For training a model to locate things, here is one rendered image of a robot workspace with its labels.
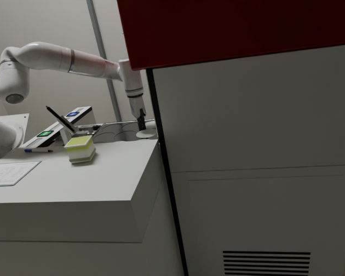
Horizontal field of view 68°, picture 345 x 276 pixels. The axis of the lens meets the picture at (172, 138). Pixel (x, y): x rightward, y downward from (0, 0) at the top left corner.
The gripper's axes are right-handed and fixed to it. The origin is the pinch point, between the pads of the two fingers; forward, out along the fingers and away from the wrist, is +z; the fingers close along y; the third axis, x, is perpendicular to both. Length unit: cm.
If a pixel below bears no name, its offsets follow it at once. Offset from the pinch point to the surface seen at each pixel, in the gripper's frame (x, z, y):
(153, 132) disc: 2.7, 2.0, 7.5
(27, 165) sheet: -48, -5, 18
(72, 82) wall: -18, 5, -211
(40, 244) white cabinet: -48, 11, 42
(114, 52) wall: 30, -22, -171
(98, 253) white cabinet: -33, 15, 52
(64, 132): -32.9, -12.1, 16.3
